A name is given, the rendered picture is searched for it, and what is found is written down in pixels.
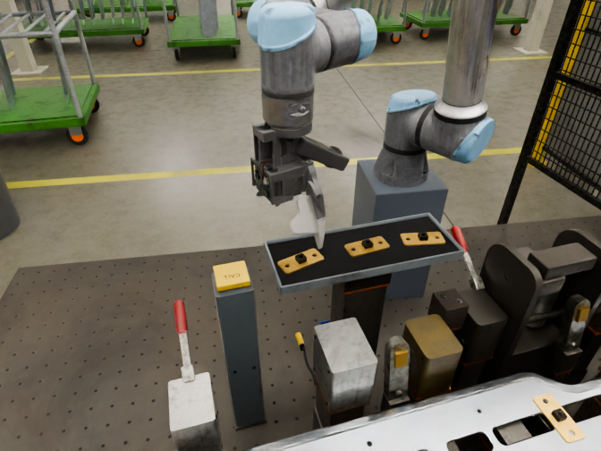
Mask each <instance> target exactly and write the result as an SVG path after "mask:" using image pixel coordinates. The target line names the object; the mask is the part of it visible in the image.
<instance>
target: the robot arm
mask: <svg viewBox="0 0 601 451"><path fill-rule="evenodd" d="M353 1H354V0H258V1H256V2H255V3H254V4H253V5H252V6H251V8H250V10H249V13H248V18H247V26H248V31H249V34H250V36H251V38H252V39H253V40H254V41H255V42H256V43H258V46H259V58H260V75H261V98H262V113H263V119H264V120H265V122H264V123H258V124H254V125H252V129H253V142H254V155H255V156H253V157H250V166H251V178H252V185H253V186H254V185H257V189H258V192H257V194H256V195H257V196H259V197H260V196H265V197H266V198H267V199H268V200H269V201H270V202H271V205H275V206H276V207H278V206H279V205H280V204H282V203H285V202H287V201H290V200H293V196H296V195H299V194H301V191H303V192H306V194H307V196H306V195H301V196H299V197H298V198H297V200H296V206H297V210H298V214H297V216H296V217H295V218H294V219H293V220H292V221H291V222H290V229H291V231H292V232H293V233H294V234H314V235H315V236H314V237H315V240H316V244H317V248H318V249H321V248H322V247H323V242H324V236H325V227H326V220H325V216H326V210H325V202H324V195H323V192H322V188H321V185H320V183H319V181H318V178H317V171H316V167H315V165H314V161H317V162H319V163H321V164H324V165H325V166H326V167H329V168H335V169H337V170H340V171H343V170H344V169H345V167H347V165H348V163H349V161H350V160H349V159H348V158H347V157H346V156H345V155H344V154H343V153H342V151H341V150H340V149H339V148H337V147H336V146H328V145H326V144H324V143H322V142H319V141H317V140H314V139H311V138H310V137H308V136H305V135H307V134H309V133H310V132H311V131H312V119H313V112H314V87H315V73H319V72H324V71H328V70H332V69H334V68H338V67H341V66H345V65H347V64H348V65H352V64H355V63H356V62H358V61H360V60H363V59H365V58H367V57H368V56H369V55H370V54H371V53H372V51H373V50H374V48H375V45H376V42H377V27H376V24H375V22H374V20H373V18H372V17H371V15H370V14H369V13H368V12H366V11H365V10H362V9H359V8H357V9H351V8H346V9H344V8H345V7H346V6H347V5H349V4H350V3H352V2H353ZM498 5H499V0H453V5H452V13H451V21H450V29H449V38H448V46H447V54H446V62H445V71H444V86H443V95H442V97H441V98H440V99H437V97H436V93H435V92H433V91H430V90H425V89H409V90H403V91H399V92H396V93H394V94H393V95H392V96H391V97H390V98H389V102H388V108H387V109H386V112H387V114H386V121H385V136H384V143H383V148H382V149H381V151H380V153H379V155H378V157H377V160H376V162H375V164H374V176H375V177H376V178H377V179H378V180H379V181H381V182H382V183H386V184H389V185H392V186H396V187H415V186H419V185H421V184H423V183H425V182H426V181H427V179H428V173H429V167H428V161H427V150H428V151H431V152H433V153H436V154H438V155H440V156H443V157H447V158H450V159H451V160H452V161H457V162H460V163H463V164H468V163H470V162H472V161H474V160H475V159H476V158H477V157H478V156H479V155H480V154H481V153H482V151H483V150H484V148H485V147H486V145H487V144H488V142H489V141H490V139H491V136H492V134H493V131H494V128H495V121H494V119H492V118H491V117H487V102H486V101H485V100H484V99H483V98H482V96H483V91H484V86H485V80H486V75H487V66H488V60H489V56H490V50H491V45H492V40H493V35H494V29H495V20H496V15H497V10H498ZM343 9H344V10H343ZM311 159H312V160H314V161H312V160H311ZM254 165H255V170H254ZM254 174H255V177H256V178H254Z"/></svg>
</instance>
